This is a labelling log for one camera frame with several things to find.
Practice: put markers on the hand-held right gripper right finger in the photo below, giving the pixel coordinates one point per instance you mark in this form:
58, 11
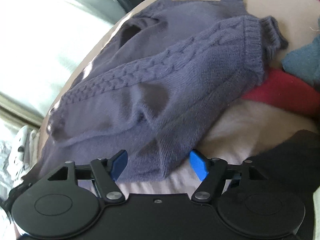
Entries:
198, 165

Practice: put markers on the teal cloth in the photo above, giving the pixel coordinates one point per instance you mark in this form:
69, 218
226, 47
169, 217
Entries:
305, 60

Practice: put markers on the black cloth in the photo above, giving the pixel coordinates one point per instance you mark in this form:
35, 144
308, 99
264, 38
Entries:
287, 160

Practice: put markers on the red cloth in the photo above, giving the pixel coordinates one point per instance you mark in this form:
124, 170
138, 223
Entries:
287, 92

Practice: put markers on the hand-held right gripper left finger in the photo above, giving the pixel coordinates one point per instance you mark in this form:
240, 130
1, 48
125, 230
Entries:
119, 163

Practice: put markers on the white printed sweatshirt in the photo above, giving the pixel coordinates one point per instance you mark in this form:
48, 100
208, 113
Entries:
22, 150

